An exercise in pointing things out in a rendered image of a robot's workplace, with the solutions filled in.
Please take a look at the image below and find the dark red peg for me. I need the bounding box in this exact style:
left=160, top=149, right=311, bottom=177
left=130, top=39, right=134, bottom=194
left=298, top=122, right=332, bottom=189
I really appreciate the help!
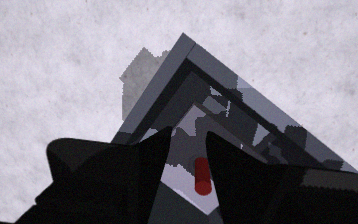
left=195, top=157, right=212, bottom=196

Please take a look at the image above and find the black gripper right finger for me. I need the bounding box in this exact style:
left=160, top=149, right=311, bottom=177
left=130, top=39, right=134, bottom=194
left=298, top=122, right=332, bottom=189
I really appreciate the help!
left=206, top=131, right=358, bottom=224

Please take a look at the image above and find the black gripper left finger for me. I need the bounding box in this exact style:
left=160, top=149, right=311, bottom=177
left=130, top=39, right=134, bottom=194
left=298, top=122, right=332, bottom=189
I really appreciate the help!
left=45, top=126, right=172, bottom=224

